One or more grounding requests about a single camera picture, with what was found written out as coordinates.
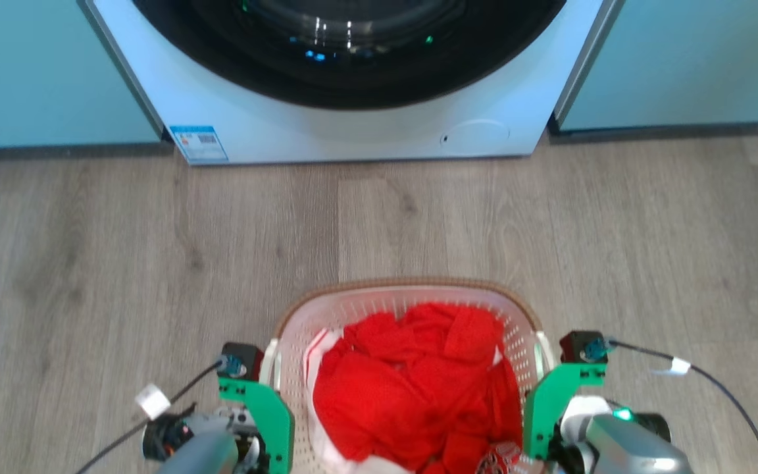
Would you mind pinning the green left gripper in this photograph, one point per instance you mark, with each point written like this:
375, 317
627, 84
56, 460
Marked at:
270, 411

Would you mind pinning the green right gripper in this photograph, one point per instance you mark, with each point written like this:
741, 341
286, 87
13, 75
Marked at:
550, 401

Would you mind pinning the white perforated laundry basket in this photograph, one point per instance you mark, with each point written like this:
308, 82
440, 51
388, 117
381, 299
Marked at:
300, 329

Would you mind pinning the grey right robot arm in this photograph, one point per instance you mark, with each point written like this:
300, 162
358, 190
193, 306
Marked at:
622, 441

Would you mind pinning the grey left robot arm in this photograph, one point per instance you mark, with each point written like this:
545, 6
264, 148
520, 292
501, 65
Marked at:
208, 441

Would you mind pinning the white garment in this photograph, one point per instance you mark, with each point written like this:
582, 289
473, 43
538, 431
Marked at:
318, 431

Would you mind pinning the red white patterned cloth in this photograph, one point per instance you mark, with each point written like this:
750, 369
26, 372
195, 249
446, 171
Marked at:
499, 459

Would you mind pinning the red garment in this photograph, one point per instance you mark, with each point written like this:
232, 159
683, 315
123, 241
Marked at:
405, 388

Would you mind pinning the round white filter cover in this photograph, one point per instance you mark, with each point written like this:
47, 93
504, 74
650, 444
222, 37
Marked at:
478, 135

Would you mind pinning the blue energy label sticker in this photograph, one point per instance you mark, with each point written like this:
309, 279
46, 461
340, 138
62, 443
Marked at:
199, 144

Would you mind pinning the white front-load washing machine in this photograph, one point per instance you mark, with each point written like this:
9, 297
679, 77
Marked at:
274, 125

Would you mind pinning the black round washer door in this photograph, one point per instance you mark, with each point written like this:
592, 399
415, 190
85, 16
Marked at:
353, 72

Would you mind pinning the teal cabinet panel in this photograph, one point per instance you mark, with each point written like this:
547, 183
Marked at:
37, 72
695, 59

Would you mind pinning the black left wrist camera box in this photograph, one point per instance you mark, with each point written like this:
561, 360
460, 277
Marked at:
242, 361

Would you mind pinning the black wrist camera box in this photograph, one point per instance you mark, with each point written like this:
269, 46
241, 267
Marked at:
242, 361
583, 347

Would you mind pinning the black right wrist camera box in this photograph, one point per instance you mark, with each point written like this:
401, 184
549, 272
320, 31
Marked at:
583, 347

